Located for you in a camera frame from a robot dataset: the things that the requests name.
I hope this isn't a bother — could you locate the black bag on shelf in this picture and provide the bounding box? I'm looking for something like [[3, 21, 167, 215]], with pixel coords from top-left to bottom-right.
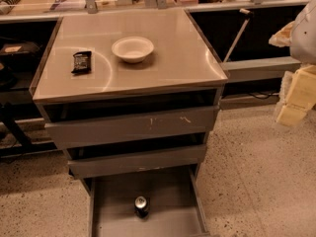
[[0, 41, 40, 72]]

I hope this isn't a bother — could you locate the black cable on floor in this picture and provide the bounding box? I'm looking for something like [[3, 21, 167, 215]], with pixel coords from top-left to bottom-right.
[[247, 90, 280, 101]]

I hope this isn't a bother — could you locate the blue pepsi can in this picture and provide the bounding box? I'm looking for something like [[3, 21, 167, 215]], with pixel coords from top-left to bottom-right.
[[134, 196, 149, 218]]

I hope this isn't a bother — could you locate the grey top drawer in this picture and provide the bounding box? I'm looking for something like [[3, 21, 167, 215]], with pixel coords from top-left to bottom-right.
[[45, 106, 219, 149]]

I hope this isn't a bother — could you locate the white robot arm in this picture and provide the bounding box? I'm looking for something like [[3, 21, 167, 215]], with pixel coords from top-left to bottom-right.
[[269, 0, 316, 126]]

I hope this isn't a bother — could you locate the grey middle drawer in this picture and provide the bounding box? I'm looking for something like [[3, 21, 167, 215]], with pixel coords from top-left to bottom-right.
[[68, 144, 206, 179]]

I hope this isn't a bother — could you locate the grey drawer cabinet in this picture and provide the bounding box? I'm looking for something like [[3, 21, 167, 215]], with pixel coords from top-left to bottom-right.
[[29, 7, 229, 237]]

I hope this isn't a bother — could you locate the grey open bottom drawer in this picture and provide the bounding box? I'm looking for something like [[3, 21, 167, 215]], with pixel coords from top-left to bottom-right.
[[89, 166, 210, 237]]

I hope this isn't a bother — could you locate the grey low shelf right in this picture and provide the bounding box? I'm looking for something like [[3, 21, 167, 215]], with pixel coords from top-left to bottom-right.
[[222, 56, 300, 83]]

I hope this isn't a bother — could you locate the white paper bowl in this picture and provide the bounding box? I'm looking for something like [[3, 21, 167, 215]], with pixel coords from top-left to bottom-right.
[[112, 37, 154, 63]]

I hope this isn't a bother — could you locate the dark snack bar wrapper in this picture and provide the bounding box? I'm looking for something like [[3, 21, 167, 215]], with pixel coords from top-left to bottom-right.
[[71, 51, 92, 74]]

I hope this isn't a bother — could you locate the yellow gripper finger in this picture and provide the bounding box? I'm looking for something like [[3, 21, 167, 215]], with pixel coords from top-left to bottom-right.
[[276, 65, 316, 126], [269, 22, 294, 47]]

